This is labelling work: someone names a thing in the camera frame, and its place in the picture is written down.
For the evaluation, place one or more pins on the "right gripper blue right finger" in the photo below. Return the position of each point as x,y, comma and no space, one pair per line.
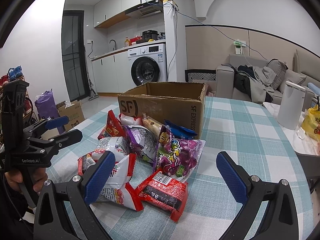
250,191

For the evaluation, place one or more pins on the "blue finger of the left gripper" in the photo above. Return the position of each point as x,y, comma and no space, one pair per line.
66,139
57,122

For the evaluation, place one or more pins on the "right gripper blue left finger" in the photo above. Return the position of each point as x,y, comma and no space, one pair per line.
86,190

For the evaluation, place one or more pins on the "white red noodle snack bag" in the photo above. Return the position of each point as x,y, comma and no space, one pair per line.
118,189

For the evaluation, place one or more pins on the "red orange chip bag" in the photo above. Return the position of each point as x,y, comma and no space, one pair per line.
113,127

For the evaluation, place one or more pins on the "white grey printed snack bag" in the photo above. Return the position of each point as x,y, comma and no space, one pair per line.
117,145

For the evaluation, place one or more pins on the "purple white snack bag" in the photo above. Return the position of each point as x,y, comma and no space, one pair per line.
142,142

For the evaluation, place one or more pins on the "purple grape candy bag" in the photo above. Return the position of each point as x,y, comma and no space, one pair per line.
177,158

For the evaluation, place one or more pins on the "red black-stripe snack packet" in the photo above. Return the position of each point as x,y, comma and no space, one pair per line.
164,192

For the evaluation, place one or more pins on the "blue cookie packet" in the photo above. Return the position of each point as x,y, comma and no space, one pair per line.
180,132

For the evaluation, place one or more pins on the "white red balloon gum bag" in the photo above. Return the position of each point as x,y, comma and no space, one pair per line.
129,120

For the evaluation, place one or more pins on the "clear wafer biscuit pack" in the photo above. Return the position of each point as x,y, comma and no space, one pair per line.
154,126

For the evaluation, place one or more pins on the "person's left hand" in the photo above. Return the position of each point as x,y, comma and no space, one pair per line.
15,178

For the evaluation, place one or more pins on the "small cardboard box on floor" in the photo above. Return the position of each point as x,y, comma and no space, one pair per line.
73,111

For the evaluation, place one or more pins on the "purple plastic bag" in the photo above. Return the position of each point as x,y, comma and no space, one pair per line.
45,105

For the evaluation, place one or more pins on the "black glass door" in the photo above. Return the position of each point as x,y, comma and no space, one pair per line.
73,54

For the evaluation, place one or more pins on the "teal checked tablecloth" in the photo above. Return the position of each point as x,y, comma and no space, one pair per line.
255,141

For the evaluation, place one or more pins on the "white kitchen cabinets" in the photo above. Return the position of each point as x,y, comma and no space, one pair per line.
112,74

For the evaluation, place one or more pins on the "white cylindrical bin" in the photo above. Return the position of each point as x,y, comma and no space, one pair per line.
291,105

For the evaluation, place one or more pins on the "yellow plastic bag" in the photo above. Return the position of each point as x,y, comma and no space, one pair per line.
310,124

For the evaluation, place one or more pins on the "white front-load washing machine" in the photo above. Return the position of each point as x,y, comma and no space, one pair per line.
148,63

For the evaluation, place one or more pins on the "pile of clothes on sofa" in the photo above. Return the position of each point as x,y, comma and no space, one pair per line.
246,83

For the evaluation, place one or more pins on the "brown SF cardboard box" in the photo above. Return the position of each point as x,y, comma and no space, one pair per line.
181,103

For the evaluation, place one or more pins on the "grey sofa cushion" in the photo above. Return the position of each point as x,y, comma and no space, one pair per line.
279,68

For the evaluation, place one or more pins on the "black patterned chair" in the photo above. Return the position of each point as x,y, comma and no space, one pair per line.
192,75

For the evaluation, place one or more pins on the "grey fabric sofa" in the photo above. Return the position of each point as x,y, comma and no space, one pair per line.
303,73

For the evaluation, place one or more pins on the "range hood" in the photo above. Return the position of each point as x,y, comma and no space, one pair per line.
146,9

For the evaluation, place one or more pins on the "wall socket with charger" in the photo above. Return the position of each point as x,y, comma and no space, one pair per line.
239,45

